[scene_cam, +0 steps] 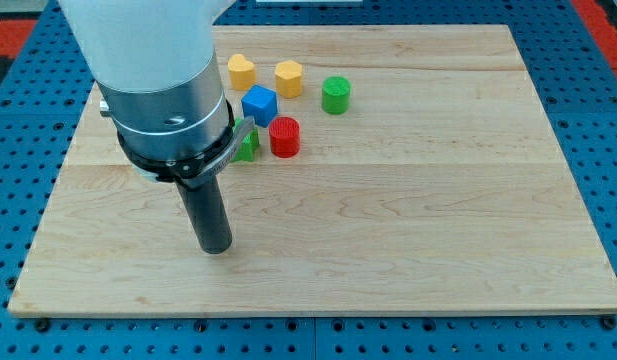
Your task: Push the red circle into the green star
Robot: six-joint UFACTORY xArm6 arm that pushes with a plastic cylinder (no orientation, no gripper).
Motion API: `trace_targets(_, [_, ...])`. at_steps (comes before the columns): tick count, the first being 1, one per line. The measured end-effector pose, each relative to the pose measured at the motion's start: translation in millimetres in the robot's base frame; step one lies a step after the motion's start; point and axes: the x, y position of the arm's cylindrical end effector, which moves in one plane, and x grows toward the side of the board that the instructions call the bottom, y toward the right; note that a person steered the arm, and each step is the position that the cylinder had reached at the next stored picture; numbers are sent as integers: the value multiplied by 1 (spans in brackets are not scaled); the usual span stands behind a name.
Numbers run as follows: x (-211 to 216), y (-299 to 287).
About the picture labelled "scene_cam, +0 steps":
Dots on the green cylinder block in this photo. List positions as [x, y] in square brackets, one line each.
[336, 92]

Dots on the light wooden board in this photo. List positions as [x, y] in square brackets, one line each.
[441, 191]

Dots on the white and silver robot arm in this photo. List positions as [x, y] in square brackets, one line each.
[155, 64]

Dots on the yellow hexagon block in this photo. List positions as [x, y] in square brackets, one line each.
[288, 78]

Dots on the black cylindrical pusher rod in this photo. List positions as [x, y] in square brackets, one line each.
[206, 211]

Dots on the yellow heart block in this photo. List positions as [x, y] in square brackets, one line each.
[242, 72]

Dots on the red cylinder block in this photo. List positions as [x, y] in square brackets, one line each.
[284, 136]

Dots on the black clamp with metal lever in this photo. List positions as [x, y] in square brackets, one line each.
[228, 150]

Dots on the blue cube block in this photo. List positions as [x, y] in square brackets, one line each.
[260, 103]

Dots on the green star block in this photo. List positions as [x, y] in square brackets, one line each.
[248, 147]

